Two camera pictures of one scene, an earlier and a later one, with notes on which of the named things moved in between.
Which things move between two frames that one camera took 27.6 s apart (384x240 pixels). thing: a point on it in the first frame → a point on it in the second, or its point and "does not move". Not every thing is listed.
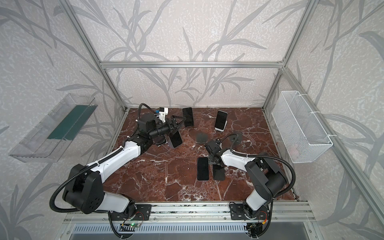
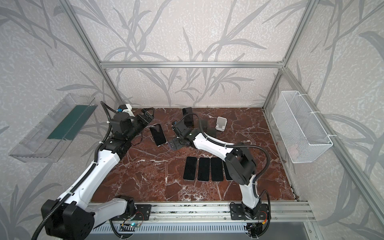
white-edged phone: [221, 120] → [226, 171]
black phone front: [202, 168] does not move
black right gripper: [214, 150] → [176, 142]
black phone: [188, 113] does not move
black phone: [159, 140] does not move
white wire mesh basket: [303, 138] does not move
